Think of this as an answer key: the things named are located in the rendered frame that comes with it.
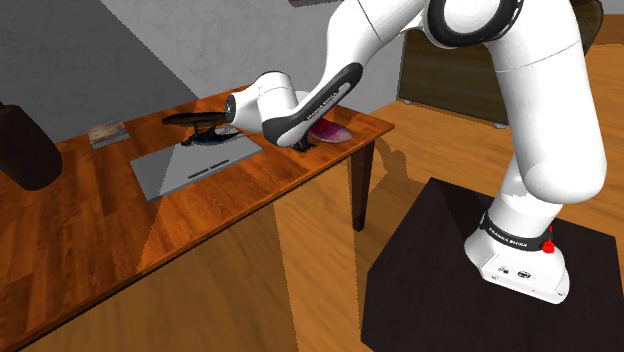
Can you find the purple pink bowl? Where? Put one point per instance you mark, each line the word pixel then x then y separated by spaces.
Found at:
pixel 334 132

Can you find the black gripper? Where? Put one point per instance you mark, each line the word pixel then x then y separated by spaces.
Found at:
pixel 302 145

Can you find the dark wooden cabinet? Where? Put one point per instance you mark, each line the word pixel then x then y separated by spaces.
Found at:
pixel 448 78

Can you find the brown wooden table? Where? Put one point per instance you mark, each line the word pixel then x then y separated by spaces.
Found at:
pixel 88 219

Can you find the black spiky figure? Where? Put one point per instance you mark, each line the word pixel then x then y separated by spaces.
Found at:
pixel 207 139

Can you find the flat grey laptop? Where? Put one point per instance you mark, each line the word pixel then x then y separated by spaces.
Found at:
pixel 195 166

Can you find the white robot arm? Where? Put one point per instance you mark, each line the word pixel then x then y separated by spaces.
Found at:
pixel 541 122

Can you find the dark robot stand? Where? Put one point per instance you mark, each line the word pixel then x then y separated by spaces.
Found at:
pixel 424 292

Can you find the dark brown rounded object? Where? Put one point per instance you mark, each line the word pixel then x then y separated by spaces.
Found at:
pixel 27 151

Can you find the small brown book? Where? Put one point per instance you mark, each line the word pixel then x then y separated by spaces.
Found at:
pixel 108 133

